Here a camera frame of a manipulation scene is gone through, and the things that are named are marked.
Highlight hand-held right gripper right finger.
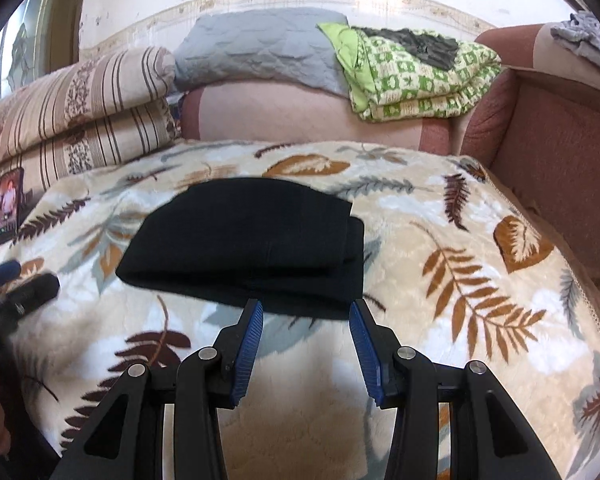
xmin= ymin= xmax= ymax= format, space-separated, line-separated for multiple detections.
xmin=349 ymin=299 xmax=564 ymax=480

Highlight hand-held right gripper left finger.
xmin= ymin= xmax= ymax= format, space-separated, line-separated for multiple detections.
xmin=54 ymin=298 xmax=264 ymax=480

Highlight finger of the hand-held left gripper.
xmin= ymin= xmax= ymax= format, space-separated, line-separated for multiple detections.
xmin=0 ymin=272 xmax=62 ymax=317
xmin=0 ymin=259 xmax=23 ymax=292

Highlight black pants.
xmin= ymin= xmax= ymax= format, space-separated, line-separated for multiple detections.
xmin=115 ymin=177 xmax=366 ymax=322

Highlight smartphone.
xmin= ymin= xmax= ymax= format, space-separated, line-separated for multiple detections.
xmin=0 ymin=168 xmax=26 ymax=247

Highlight leaf print plush blanket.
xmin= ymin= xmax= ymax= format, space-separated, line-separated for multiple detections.
xmin=0 ymin=139 xmax=600 ymax=480

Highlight striped floral folded quilt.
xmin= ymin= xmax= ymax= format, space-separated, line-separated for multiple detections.
xmin=0 ymin=46 xmax=182 ymax=187

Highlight window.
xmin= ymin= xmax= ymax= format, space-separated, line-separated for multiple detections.
xmin=0 ymin=0 xmax=57 ymax=97

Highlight green patterned folded blanket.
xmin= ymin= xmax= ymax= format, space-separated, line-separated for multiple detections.
xmin=316 ymin=22 xmax=504 ymax=122

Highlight pink sofa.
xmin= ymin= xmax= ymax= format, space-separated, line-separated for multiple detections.
xmin=180 ymin=22 xmax=600 ymax=311

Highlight grey quilted blanket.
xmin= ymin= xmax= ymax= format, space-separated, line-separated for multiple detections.
xmin=172 ymin=8 xmax=355 ymax=99

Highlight dark grey cloth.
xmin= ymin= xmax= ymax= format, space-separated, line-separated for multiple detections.
xmin=362 ymin=27 xmax=474 ymax=72

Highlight light grey crumpled cloth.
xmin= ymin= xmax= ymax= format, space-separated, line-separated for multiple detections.
xmin=550 ymin=12 xmax=600 ymax=77

